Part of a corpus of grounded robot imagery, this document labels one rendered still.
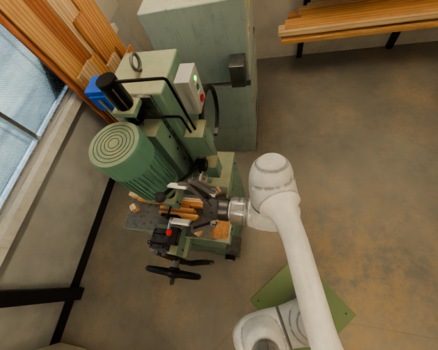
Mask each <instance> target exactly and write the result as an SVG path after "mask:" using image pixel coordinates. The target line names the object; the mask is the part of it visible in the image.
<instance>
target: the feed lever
mask: <svg viewBox="0 0 438 350"><path fill-rule="evenodd" d="M206 157H207V156H204V157H203V158H196V159H195V162H194V169H193V170H192V171H190V172H189V173H187V175H185V176H184V177H183V178H181V179H180V180H178V181H177V182H176V183H178V182H180V181H185V180H186V179H187V178H188V177H189V176H191V175H192V174H193V173H195V172H196V171H198V172H205V171H206V170H207V169H208V160H207V159H206ZM173 190H174V188H171V187H169V188H168V189H167V190H166V191H165V192H157V193H156V194H155V196H154V199H155V201H156V202H157V203H163V202H164V201H165V200H166V195H167V194H169V193H170V192H171V191H173Z"/></svg>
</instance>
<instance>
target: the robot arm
mask: <svg viewBox="0 0 438 350"><path fill-rule="evenodd" d="M248 185H249V193H250V198H247V197H246V198H244V197H233V198H232V199H229V198H218V197H216V191H217V188H214V187H210V186H208V185H206V184H205V183H203V182H201V181H199V180H197V179H196V178H194V177H190V178H189V179H188V182H185V181H180V182H178V183H169V184H168V185H167V188H177V189H184V190H186V189H187V188H188V189H189V190H190V191H192V192H193V193H194V194H195V195H196V196H197V197H199V198H200V199H201V201H202V202H203V204H202V206H203V213H204V214H203V215H202V216H200V217H198V218H197V219H196V220H195V221H193V222H192V220H189V219H180V218H173V219H172V221H171V222H170V223H171V224H179V225H181V226H183V227H188V229H189V230H191V233H196V232H198V231H202V230H205V229H208V228H215V227H216V226H217V224H218V223H217V221H216V220H217V219H218V220H220V221H226V222H228V221H230V224H235V225H241V226H249V227H252V228H255V229H257V230H260V231H268V232H277V233H279V236H280V237H281V240H282V244H283V246H284V250H285V253H286V257H287V260H288V264H289V269H290V272H291V277H292V280H293V285H294V289H293V293H292V295H291V296H290V297H289V300H288V301H287V302H286V303H283V304H281V305H278V306H275V307H271V308H264V309H262V310H258V311H255V312H252V313H250V314H248V315H245V316H244V317H242V318H241V319H240V320H239V321H238V322H237V323H236V324H235V327H234V330H233V341H234V346H235V349H236V350H291V349H297V348H303V347H310V348H311V350H344V349H343V346H342V344H341V341H340V339H339V336H338V333H337V331H336V327H335V325H334V321H333V319H332V315H331V312H330V308H329V306H328V302H327V299H326V296H325V292H324V289H323V285H322V283H321V278H320V276H319V273H318V269H317V266H316V263H315V260H314V256H313V253H312V250H311V247H310V244H309V241H308V238H307V234H306V232H305V229H304V226H303V224H302V221H301V210H300V207H299V204H300V200H301V199H300V195H299V193H298V189H297V185H296V181H295V178H294V177H293V168H292V166H291V164H290V162H289V161H288V159H287V158H286V157H284V156H282V155H280V154H278V153H266V154H264V155H262V156H260V157H258V158H257V159H256V160H255V161H254V162H253V164H252V166H251V169H250V173H249V181H248ZM200 189H201V190H204V191H205V192H207V193H209V194H210V195H211V196H212V197H209V196H208V195H207V194H205V193H203V192H202V191H201V190H200ZM208 217H209V218H210V219H211V221H210V222H207V223H204V224H200V225H198V226H196V225H197V224H199V223H200V222H202V221H203V220H205V219H207V218H208ZM191 222H192V223H191Z"/></svg>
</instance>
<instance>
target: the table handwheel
mask: <svg viewBox="0 0 438 350"><path fill-rule="evenodd" d="M179 262H180V259H179V260H178V261H175V260H173V262H172V266H171V267H169V268H167V267H158V266H153V265H148V266H146V268H145V269H146V271H148V272H151V273H155V274H160V275H164V276H168V277H169V278H184V279H190V280H200V279H201V275H200V274H196V273H192V272H186V271H182V270H180V268H179Z"/></svg>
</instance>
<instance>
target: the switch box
mask: <svg viewBox="0 0 438 350"><path fill-rule="evenodd" d="M194 75H196V77H197V82H196V85H197V83H198V84H199V85H200V91H199V94H198V90H197V86H196V85H195V81H194V79H193V76H194ZM173 83H174V86H175V88H176V90H177V92H178V94H179V97H180V99H181V101H182V103H183V105H184V107H185V109H186V112H187V113H188V114H201V112H202V107H203V105H202V101H201V99H200V96H201V94H204V98H205V93H204V90H203V87H202V84H201V81H200V78H199V75H198V73H197V68H196V66H195V63H184V64H180V65H179V68H178V70H177V74H176V76H175V80H174V82H173Z"/></svg>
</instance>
